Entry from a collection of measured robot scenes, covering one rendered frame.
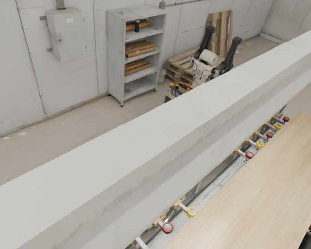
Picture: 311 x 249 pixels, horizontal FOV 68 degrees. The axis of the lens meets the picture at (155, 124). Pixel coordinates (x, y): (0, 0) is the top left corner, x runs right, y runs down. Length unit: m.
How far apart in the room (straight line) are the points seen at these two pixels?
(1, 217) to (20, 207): 0.02
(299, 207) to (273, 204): 0.23
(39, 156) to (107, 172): 3.40
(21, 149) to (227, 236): 2.92
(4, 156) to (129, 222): 3.52
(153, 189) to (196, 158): 0.10
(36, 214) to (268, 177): 2.45
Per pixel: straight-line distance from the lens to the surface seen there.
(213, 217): 2.12
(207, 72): 3.36
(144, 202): 0.35
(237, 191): 2.34
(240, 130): 0.52
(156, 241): 2.23
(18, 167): 3.63
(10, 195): 0.28
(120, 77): 4.04
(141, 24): 4.19
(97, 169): 0.28
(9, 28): 3.42
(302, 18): 8.93
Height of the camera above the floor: 2.68
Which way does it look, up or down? 42 degrees down
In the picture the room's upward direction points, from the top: 9 degrees clockwise
